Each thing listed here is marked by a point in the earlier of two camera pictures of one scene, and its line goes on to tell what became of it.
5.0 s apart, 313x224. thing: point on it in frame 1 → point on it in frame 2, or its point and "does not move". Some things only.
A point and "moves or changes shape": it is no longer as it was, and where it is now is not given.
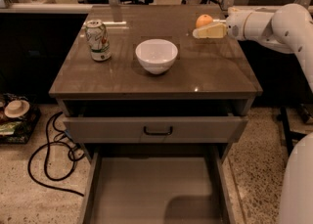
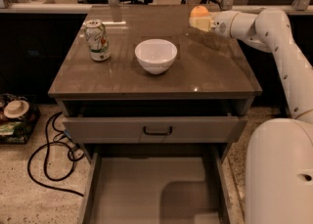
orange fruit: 202,20 moves or changes shape
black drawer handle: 157,133 does not move
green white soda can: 97,35 does not move
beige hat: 17,108 does not move
